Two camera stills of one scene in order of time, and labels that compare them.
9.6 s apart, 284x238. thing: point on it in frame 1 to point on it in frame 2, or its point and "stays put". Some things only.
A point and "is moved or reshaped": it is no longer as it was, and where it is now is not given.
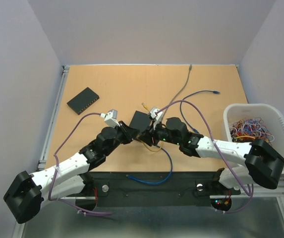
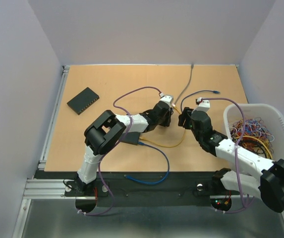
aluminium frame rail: x=42 y=164 stays put
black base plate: x=154 y=189 stays put
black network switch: x=83 y=100 stays put
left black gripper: x=129 y=133 to x=166 y=123
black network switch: x=140 y=121 is moved or reshaped
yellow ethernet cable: x=144 y=105 is moved or reshaped
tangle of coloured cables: x=246 y=130 stays put
